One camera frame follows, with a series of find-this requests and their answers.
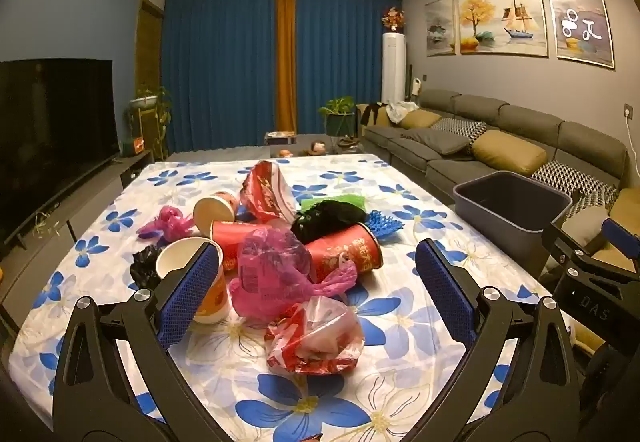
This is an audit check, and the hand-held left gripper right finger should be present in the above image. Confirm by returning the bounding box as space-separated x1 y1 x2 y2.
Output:
414 238 583 442

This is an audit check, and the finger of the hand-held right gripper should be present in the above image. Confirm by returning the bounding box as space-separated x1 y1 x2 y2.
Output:
542 221 626 283
602 218 640 273

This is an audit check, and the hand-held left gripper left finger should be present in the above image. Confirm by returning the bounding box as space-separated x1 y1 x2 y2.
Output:
51 241 224 442

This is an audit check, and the orange print paper cup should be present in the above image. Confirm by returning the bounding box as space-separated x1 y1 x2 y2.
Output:
193 191 240 239
156 237 231 325

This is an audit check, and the red white-lined paper cup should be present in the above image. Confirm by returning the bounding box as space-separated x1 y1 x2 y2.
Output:
210 220 261 278

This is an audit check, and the grey plastic bin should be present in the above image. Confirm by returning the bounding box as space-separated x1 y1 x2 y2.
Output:
452 171 573 275

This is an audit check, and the small pink plastic bag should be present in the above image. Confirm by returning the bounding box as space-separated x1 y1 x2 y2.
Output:
137 206 196 243

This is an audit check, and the large pink plastic bag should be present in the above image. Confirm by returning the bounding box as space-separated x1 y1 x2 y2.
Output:
227 228 358 320

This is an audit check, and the red gold-lined paper cup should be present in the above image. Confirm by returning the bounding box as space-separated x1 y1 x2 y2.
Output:
305 223 385 285

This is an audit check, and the green foam net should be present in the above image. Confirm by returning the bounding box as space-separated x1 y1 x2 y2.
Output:
300 193 366 210

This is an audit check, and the large black plastic bag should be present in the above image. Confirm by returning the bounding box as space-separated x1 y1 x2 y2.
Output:
291 199 368 245

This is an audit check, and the black white patterned cushion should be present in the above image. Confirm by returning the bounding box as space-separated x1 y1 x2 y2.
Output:
570 184 620 223
432 117 488 143
531 160 618 203

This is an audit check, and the small black plastic bag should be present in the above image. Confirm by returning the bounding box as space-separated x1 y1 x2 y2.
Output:
130 244 163 293

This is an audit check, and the blue foam net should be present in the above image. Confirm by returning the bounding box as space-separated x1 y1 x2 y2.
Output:
364 209 403 243

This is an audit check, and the large yellow cushion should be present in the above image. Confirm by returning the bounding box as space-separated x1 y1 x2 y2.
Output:
471 129 548 178

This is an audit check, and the red white plastic bag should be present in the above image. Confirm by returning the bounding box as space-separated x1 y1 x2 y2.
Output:
240 161 301 225

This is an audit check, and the grey television cabinet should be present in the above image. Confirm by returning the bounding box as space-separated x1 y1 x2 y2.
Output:
0 149 153 318

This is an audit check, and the clear red plastic bag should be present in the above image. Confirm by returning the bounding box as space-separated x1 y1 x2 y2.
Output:
265 296 366 375

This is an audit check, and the grey sofa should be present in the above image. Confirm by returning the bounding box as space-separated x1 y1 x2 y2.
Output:
361 88 640 273

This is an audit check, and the grey cushion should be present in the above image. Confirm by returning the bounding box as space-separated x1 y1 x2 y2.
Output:
404 128 471 158

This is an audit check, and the blue floral tablecloth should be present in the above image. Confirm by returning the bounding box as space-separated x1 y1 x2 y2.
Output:
10 154 571 442

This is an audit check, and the small yellow cushion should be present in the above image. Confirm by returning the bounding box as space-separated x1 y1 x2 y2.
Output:
400 109 443 130

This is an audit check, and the white garment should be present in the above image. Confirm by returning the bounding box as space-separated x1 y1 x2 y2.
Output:
387 99 418 124

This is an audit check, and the dark coffee table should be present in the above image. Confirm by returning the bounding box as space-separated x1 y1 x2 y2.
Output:
267 132 366 159

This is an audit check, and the black garment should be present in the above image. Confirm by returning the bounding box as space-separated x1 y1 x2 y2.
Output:
361 103 391 127

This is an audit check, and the trailing plant on stand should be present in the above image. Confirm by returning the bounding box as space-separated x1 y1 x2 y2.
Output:
127 84 173 160

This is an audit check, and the black television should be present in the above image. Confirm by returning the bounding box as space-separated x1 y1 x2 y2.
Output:
0 59 121 248

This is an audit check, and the potted plant dark pot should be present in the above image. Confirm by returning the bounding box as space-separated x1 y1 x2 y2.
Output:
318 96 357 138

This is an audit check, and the purple framed painting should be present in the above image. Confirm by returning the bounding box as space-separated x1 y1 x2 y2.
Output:
545 0 615 69

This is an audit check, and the blue curtain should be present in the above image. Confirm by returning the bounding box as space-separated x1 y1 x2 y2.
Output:
160 0 405 155

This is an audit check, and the white standing air conditioner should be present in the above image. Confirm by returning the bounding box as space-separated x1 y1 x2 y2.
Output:
382 33 406 103

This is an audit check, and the sailboat and tree painting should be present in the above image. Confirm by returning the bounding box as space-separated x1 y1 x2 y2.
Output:
457 0 547 57

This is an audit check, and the small landscape painting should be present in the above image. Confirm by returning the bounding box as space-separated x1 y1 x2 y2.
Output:
425 0 457 57

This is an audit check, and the orange curtain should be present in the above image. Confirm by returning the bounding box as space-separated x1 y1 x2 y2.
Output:
276 0 299 135

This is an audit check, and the flower bouquet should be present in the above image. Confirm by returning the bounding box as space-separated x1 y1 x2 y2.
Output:
381 6 406 33

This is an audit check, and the wooden wall panel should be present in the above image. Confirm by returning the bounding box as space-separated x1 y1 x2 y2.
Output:
137 0 165 153

